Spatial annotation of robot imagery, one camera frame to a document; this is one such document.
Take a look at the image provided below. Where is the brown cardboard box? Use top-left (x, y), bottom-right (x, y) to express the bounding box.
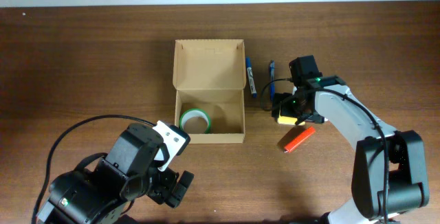
top-left (173, 39), bottom-right (246, 144)

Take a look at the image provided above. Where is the yellow sticky note pad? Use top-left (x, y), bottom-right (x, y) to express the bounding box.
top-left (276, 115), bottom-right (305, 126)

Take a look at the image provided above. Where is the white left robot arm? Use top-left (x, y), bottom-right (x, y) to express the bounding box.
top-left (31, 153), bottom-right (194, 224)

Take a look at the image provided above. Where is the blue whiteboard marker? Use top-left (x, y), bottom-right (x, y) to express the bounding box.
top-left (245, 57), bottom-right (257, 98)

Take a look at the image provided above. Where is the green tape roll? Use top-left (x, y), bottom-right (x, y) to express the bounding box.
top-left (179, 109), bottom-right (211, 134)

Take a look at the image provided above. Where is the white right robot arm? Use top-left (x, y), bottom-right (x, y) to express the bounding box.
top-left (270, 76), bottom-right (430, 223)

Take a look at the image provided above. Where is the orange lighter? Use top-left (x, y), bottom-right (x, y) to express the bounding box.
top-left (284, 126), bottom-right (316, 153)

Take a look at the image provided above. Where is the blue ballpoint pen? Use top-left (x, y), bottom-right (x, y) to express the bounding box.
top-left (269, 60), bottom-right (275, 101)

